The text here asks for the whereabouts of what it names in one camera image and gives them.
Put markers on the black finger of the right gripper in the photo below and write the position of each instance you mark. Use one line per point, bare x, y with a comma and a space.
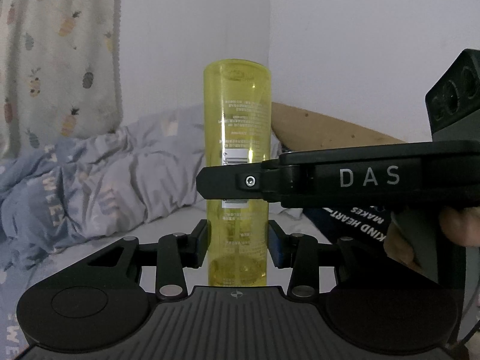
249, 181

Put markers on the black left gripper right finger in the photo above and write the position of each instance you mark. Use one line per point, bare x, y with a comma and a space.
304, 255

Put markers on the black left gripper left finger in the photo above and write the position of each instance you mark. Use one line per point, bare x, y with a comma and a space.
171, 255

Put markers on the yellow transparent spray bottle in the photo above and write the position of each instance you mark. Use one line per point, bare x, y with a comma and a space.
237, 126

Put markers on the person's right hand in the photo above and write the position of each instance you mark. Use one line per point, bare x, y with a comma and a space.
460, 227

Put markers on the wooden headboard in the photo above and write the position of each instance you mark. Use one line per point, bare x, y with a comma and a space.
303, 130

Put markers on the grey blue crumpled duvet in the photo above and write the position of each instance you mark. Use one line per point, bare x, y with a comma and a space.
77, 190

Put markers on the pineapple pattern curtain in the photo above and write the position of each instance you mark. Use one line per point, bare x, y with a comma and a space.
60, 71

